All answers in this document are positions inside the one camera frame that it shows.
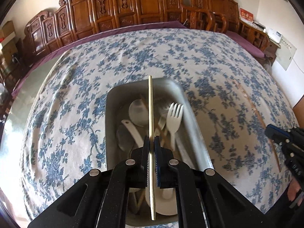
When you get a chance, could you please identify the purple sofa cushion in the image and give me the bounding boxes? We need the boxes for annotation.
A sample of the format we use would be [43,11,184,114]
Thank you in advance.
[12,21,187,98]

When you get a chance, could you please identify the carved wooden armchair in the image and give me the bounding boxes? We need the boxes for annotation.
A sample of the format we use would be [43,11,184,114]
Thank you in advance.
[189,0,270,53]

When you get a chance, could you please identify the white router device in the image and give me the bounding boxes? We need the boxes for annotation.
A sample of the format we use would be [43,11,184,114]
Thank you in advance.
[267,28,282,44]

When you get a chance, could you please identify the grey metal rectangular tray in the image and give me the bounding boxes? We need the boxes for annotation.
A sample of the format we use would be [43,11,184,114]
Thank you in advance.
[97,81,213,227]

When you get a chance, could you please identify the purple armchair cushion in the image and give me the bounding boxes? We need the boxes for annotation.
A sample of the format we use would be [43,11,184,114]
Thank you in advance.
[226,31,265,58]

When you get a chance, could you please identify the person's right hand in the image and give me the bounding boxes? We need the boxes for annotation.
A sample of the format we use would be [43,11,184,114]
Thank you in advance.
[287,178,301,201]

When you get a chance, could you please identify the blue floral white tablecloth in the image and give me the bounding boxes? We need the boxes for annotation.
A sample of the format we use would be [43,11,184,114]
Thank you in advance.
[21,29,297,220]

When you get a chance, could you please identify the wooden side table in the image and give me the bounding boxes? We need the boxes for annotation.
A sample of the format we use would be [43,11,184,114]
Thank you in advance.
[237,20,279,65]

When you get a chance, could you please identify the red greeting card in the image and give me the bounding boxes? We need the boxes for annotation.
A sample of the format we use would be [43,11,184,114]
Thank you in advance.
[239,8,253,24]

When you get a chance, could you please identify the white plastic rice spoon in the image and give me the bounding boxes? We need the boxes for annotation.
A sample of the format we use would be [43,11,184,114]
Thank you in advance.
[121,120,177,216]

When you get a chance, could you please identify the gold-tipped chopstick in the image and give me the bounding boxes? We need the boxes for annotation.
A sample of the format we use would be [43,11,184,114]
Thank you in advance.
[148,75,156,221]

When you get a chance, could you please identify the white electrical panel box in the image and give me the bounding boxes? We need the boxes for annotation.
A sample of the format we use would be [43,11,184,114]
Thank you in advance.
[276,36,297,70]

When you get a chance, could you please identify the carved wooden long sofa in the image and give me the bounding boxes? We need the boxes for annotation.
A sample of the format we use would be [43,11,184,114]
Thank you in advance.
[22,0,227,65]

